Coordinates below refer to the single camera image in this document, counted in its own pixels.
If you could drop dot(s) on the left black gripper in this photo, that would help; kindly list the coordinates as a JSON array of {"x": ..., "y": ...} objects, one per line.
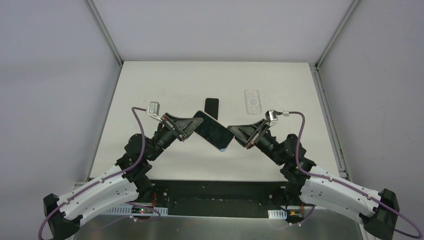
[{"x": 172, "y": 126}]

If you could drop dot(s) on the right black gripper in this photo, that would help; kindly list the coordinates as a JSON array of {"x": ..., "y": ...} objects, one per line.
[{"x": 256, "y": 132}]

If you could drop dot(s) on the black smartphone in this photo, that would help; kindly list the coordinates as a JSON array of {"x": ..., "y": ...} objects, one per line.
[{"x": 211, "y": 107}]

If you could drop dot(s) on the clear phone case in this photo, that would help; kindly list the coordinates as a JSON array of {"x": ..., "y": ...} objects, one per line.
[{"x": 253, "y": 102}]

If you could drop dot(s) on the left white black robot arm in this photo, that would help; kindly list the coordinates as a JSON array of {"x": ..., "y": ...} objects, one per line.
[{"x": 123, "y": 182}]

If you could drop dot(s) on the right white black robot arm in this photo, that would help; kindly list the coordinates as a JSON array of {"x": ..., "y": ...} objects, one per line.
[{"x": 311, "y": 184}]

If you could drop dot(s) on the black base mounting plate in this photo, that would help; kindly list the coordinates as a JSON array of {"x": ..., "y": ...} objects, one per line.
[{"x": 228, "y": 199}]

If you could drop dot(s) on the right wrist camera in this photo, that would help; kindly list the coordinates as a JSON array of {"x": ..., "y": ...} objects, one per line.
[{"x": 271, "y": 117}]

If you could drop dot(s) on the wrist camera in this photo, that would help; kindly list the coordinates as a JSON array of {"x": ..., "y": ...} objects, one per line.
[
  {"x": 271, "y": 117},
  {"x": 153, "y": 110}
]

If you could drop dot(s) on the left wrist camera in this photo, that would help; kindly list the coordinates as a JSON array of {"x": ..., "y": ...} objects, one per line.
[{"x": 153, "y": 110}]

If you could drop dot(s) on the right white cable duct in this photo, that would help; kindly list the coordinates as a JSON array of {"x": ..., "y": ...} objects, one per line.
[{"x": 277, "y": 214}]

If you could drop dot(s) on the white cable duct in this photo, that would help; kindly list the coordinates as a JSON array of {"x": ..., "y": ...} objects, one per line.
[
  {"x": 129, "y": 210},
  {"x": 277, "y": 214}
]

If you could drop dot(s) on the left white cable duct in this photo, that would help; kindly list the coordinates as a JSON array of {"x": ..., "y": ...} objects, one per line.
[{"x": 129, "y": 210}]

